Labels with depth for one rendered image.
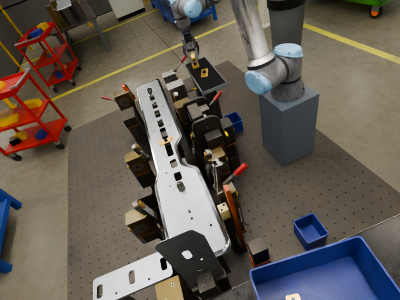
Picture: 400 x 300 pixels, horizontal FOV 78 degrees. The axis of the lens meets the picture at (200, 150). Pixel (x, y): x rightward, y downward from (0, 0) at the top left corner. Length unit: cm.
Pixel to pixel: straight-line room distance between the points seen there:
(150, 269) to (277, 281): 43
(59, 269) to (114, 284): 160
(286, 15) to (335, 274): 326
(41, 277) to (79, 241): 110
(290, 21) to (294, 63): 264
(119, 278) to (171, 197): 35
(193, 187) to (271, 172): 53
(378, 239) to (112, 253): 116
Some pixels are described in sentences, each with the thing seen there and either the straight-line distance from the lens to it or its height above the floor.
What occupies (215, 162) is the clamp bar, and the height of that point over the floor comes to 121.
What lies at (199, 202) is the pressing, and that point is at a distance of 104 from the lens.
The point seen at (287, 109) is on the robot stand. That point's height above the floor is 110.
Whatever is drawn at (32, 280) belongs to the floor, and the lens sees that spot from 274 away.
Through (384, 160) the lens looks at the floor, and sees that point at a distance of 254.
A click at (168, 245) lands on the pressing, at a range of 63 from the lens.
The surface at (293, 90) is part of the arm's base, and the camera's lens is 122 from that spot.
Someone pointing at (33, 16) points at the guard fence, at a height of 68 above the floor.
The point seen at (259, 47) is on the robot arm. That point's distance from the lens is 104.
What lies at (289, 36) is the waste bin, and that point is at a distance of 385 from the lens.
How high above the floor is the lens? 186
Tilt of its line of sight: 45 degrees down
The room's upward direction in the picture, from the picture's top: 20 degrees counter-clockwise
